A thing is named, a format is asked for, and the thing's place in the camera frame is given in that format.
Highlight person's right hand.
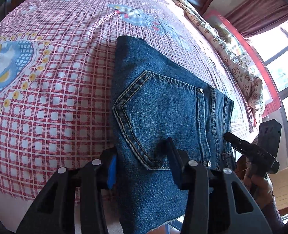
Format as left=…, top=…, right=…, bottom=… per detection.
left=235, top=155, right=274, bottom=209

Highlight mauve window curtain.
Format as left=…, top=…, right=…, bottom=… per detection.
left=224, top=0, right=288, bottom=38

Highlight floral patterned quilt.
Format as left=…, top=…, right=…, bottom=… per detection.
left=172, top=0, right=266, bottom=127

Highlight blue denim jeans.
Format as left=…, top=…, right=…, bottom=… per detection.
left=111, top=36, right=236, bottom=233

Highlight pink checkered cartoon bedsheet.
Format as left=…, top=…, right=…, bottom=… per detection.
left=0, top=0, right=255, bottom=200

